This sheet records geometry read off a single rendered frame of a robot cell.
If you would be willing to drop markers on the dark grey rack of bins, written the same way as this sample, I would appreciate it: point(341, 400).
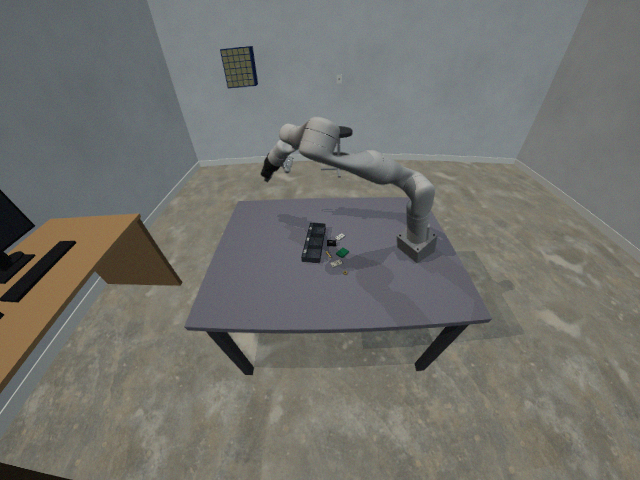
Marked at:
point(314, 242)

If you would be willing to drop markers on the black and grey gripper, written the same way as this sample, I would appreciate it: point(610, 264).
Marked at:
point(272, 164)

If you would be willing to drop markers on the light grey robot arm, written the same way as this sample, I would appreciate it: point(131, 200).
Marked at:
point(317, 142)

